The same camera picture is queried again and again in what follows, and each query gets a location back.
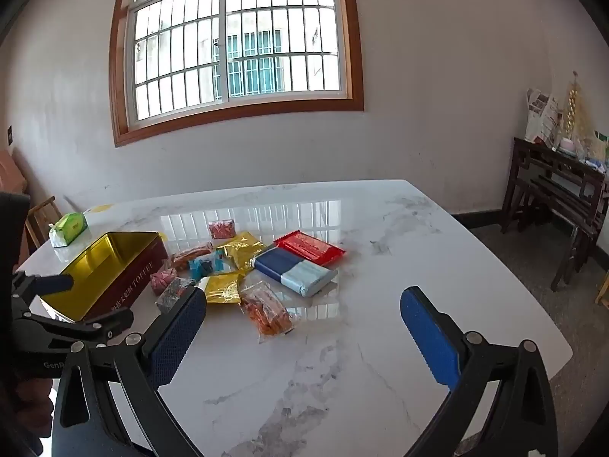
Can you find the dark blue packet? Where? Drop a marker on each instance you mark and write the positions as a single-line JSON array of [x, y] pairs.
[[278, 264]]

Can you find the dark seaweed snack packet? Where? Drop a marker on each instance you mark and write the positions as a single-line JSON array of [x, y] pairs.
[[173, 295]]

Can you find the clear orange snack packet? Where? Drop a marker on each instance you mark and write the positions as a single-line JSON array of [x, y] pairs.
[[266, 314]]

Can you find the blue cookie packet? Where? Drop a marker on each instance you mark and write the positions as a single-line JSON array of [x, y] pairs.
[[207, 266]]

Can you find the black wall switch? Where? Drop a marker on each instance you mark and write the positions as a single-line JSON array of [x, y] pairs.
[[9, 135]]

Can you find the light wooden chair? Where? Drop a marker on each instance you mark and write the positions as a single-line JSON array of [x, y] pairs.
[[45, 209]]

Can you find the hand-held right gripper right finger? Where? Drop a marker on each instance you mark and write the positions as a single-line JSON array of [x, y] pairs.
[[428, 338]]

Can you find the brown biscuit packet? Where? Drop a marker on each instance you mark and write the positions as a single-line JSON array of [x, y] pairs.
[[188, 257]]

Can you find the small pink candy packet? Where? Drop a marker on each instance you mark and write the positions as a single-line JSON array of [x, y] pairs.
[[163, 281]]

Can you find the red and gold tin box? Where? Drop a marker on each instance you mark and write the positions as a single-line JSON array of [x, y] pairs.
[[95, 266]]

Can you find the brown framed barred window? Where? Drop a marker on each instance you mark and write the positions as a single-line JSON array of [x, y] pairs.
[[238, 113]]

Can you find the red foil snack packet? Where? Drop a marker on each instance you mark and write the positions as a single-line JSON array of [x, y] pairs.
[[309, 249]]

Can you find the gold foil snack packet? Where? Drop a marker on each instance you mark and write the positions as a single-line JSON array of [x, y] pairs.
[[242, 250], [221, 290]]

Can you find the pinkish wooden panel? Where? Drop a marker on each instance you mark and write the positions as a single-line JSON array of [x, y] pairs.
[[10, 171]]

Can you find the green tissue pack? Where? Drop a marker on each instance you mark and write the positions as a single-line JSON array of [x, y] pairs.
[[69, 228]]

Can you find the gold ornament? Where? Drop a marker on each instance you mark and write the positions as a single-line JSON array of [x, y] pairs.
[[573, 104]]

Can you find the folded newspapers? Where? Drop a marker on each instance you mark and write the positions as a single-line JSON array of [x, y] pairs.
[[542, 114]]

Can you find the yellow wooden stool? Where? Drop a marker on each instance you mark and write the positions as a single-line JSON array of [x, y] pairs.
[[603, 290]]

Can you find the dark wooden chair right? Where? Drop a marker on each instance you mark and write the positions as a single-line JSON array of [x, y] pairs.
[[547, 185]]

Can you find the pink red candy packet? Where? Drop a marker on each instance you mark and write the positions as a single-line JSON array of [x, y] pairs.
[[222, 229]]

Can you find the light blue packet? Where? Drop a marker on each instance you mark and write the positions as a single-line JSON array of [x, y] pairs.
[[307, 280]]

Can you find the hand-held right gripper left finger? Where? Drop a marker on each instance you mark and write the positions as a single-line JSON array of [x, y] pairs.
[[176, 338]]

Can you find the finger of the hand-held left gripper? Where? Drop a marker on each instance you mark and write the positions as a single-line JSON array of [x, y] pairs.
[[85, 329], [54, 284]]

